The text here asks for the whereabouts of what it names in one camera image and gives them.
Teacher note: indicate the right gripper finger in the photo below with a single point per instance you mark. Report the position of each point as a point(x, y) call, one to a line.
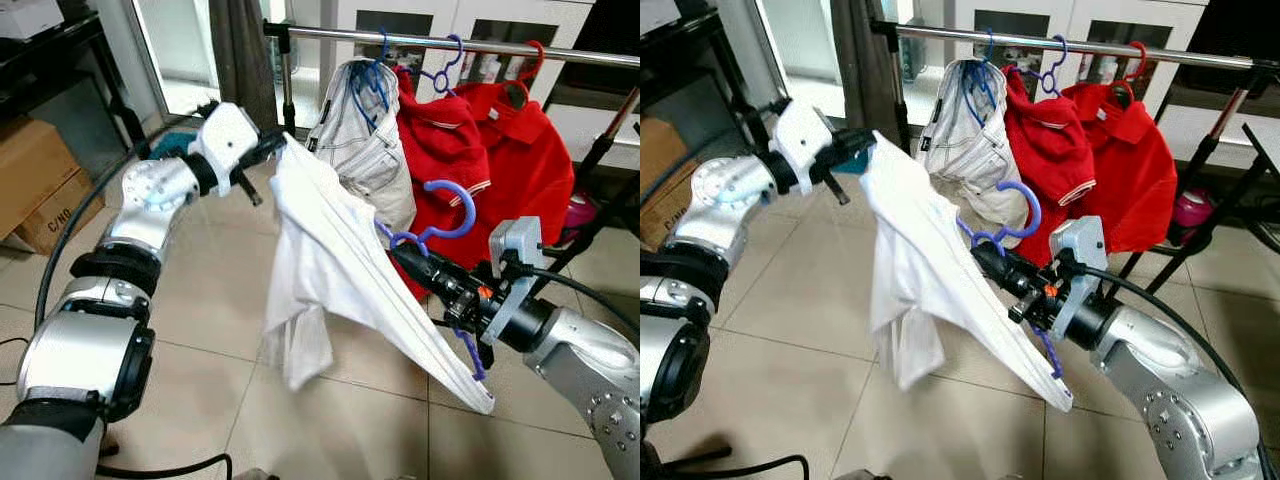
point(995, 279)
point(415, 262)
point(415, 279)
point(996, 262)

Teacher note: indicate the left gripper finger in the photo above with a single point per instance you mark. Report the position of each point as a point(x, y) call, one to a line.
point(273, 141)
point(276, 156)
point(856, 140)
point(860, 155)

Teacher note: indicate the purple plastic clothes hanger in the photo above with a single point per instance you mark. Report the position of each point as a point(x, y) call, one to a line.
point(1062, 55)
point(1036, 210)
point(472, 210)
point(458, 55)

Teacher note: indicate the plain white shirt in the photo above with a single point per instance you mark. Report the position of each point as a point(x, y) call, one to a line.
point(330, 260)
point(925, 260)

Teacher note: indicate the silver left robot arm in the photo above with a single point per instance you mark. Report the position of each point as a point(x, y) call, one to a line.
point(665, 350)
point(80, 350)

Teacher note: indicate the blue clothes hanger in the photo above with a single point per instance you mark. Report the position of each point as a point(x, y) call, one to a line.
point(370, 85)
point(980, 85)

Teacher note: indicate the red clothes hanger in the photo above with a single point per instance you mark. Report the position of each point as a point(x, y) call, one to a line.
point(540, 55)
point(1144, 55)

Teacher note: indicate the grey curtain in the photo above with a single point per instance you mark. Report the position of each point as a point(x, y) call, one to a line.
point(245, 60)
point(865, 55)

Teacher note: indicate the white jeans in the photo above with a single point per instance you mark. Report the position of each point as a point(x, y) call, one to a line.
point(370, 160)
point(975, 165)

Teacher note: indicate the white-framed glass door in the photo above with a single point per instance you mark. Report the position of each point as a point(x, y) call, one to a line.
point(180, 50)
point(800, 45)

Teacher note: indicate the red polo shirt white trim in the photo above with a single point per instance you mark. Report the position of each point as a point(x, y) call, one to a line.
point(1050, 145)
point(440, 145)

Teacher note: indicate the pink plastic object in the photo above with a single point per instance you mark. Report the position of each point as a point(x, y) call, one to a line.
point(580, 212)
point(1193, 208)

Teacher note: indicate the plain red polo shirt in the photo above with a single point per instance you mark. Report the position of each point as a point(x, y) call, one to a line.
point(530, 170)
point(1135, 170)

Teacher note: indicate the black side table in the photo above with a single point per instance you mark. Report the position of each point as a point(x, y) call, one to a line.
point(690, 70)
point(60, 80)

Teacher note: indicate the plain brown cardboard box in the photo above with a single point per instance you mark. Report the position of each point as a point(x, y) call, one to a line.
point(30, 170)
point(655, 160)

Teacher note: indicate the white glass-door cabinet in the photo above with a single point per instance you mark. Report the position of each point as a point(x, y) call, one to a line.
point(1067, 10)
point(450, 12)

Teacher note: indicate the metal clothes rack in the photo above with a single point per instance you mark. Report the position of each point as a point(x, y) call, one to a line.
point(490, 47)
point(1090, 48)

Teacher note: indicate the white printed box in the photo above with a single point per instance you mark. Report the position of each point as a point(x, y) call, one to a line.
point(655, 10)
point(30, 15)

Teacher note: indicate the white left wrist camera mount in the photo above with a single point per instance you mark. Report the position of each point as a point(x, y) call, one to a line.
point(800, 138)
point(225, 140)

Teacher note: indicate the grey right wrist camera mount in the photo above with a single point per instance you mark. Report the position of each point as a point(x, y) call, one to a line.
point(1082, 265)
point(520, 270)

